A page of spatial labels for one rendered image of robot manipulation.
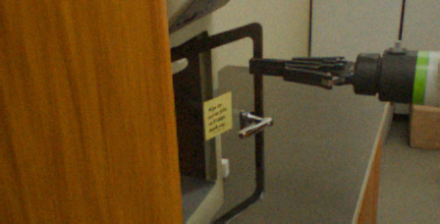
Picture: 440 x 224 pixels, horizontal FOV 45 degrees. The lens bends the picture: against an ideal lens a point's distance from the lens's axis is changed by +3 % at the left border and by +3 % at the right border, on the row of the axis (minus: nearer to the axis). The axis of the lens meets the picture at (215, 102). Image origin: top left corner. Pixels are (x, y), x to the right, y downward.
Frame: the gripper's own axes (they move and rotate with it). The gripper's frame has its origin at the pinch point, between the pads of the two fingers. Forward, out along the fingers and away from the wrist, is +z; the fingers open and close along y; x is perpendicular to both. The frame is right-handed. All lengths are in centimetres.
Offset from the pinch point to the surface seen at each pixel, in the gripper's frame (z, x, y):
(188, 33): 13.6, -7.3, 6.0
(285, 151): 6, 37, -37
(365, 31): 17, 63, -286
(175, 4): 5.9, -16.6, 25.2
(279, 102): 19, 37, -73
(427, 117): -29, 108, -248
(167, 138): 4.6, 0.8, 33.1
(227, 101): 6.0, 5.4, 6.5
